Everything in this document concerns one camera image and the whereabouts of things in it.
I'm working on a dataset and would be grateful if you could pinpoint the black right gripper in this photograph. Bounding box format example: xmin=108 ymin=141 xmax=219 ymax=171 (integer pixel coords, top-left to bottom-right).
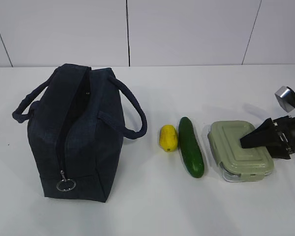
xmin=240 ymin=116 xmax=295 ymax=159

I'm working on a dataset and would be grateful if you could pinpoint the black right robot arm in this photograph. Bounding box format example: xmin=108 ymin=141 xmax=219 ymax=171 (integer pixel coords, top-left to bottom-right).
xmin=240 ymin=98 xmax=295 ymax=160

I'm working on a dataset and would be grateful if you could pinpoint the glass container with green lid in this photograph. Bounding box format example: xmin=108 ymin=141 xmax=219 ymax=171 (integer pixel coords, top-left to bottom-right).
xmin=207 ymin=120 xmax=274 ymax=182

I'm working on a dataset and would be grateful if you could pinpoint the dark navy fabric lunch bag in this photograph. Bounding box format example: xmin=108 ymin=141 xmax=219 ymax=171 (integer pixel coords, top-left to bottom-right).
xmin=12 ymin=63 xmax=148 ymax=203

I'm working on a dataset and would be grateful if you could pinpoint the yellow lemon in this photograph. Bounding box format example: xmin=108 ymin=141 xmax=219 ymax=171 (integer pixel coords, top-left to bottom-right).
xmin=159 ymin=124 xmax=178 ymax=152

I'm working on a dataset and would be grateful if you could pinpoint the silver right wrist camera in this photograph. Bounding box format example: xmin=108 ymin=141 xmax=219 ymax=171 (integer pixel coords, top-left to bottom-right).
xmin=275 ymin=86 xmax=295 ymax=113

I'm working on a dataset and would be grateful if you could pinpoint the green cucumber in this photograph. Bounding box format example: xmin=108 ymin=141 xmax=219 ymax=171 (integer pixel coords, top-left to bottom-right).
xmin=178 ymin=117 xmax=205 ymax=178

